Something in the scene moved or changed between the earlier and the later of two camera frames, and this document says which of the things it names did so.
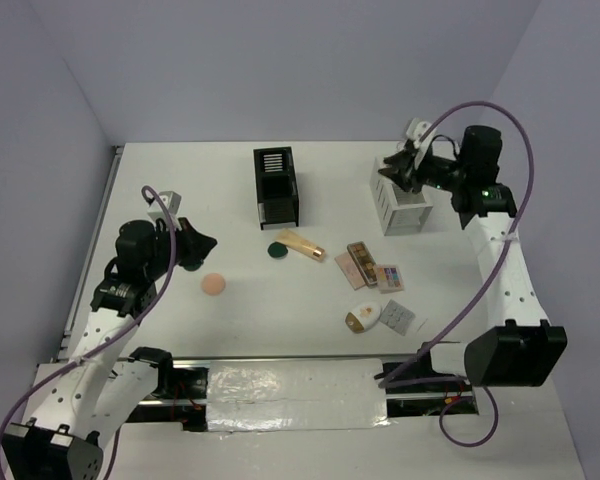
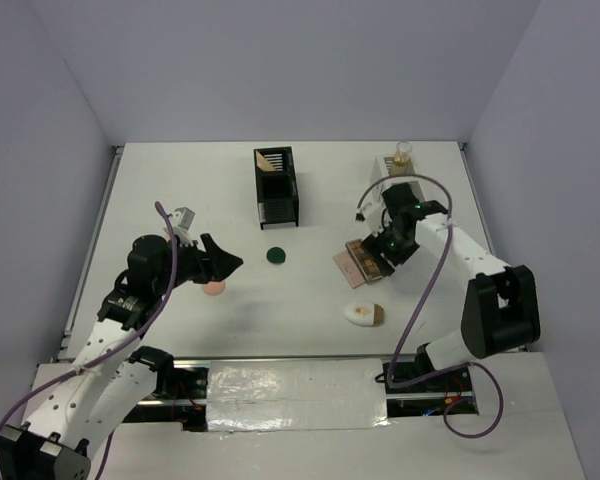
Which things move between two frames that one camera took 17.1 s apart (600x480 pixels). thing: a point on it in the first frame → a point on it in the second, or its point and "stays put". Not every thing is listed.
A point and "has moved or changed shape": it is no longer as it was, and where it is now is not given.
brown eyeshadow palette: x=365 y=262 stays put
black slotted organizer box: x=277 y=191 stays put
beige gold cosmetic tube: x=293 y=241 → x=263 y=164
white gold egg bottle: x=363 y=317 has moved or changed shape
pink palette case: x=351 y=273 stays put
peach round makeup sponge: x=213 y=284 stays put
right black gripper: x=404 y=160 → x=375 y=247
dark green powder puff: x=277 y=249 has moved or changed shape
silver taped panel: x=298 y=394 stays put
